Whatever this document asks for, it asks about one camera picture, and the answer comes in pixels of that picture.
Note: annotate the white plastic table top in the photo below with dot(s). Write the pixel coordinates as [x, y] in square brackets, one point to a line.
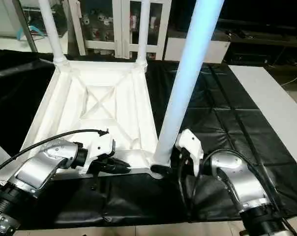
[104, 103]

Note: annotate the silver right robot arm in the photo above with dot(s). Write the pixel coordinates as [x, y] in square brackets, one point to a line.
[237, 179]

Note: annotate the black plastic mat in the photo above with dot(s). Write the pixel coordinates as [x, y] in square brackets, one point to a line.
[227, 113]

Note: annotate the white side board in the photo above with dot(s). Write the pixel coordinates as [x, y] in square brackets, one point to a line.
[276, 108]

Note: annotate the white drawer unit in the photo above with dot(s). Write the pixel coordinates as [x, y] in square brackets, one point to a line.
[215, 50]

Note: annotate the white glass door cabinet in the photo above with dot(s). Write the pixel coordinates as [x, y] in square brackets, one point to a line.
[111, 24]

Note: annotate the teal small stool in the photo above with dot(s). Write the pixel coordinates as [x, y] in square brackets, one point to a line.
[30, 33]

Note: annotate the grey metal storage rack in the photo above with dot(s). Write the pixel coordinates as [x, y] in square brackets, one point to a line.
[60, 19]

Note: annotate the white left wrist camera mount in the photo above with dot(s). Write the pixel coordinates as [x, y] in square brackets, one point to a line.
[99, 150]

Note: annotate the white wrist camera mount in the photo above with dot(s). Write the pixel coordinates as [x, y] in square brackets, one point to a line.
[190, 147]
[99, 150]

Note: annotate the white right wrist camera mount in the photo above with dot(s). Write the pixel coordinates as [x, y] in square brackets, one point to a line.
[190, 147]

